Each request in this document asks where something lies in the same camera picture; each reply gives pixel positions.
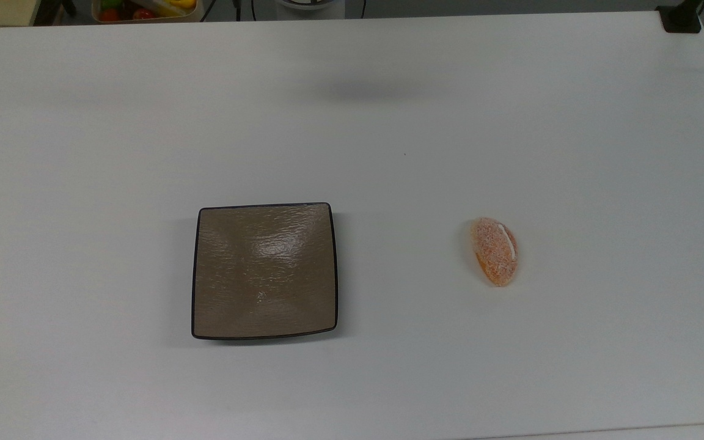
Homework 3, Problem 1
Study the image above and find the black table clamp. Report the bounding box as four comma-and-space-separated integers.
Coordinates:
656, 0, 704, 34

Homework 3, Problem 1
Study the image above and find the orange sugared bread roll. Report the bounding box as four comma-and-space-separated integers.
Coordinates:
471, 217, 518, 287

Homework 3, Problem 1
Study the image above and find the square brown ceramic plate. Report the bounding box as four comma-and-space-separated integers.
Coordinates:
191, 202, 339, 340

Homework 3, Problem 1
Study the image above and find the beige box of toy fruit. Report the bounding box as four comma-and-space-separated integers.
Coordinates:
91, 0, 204, 23

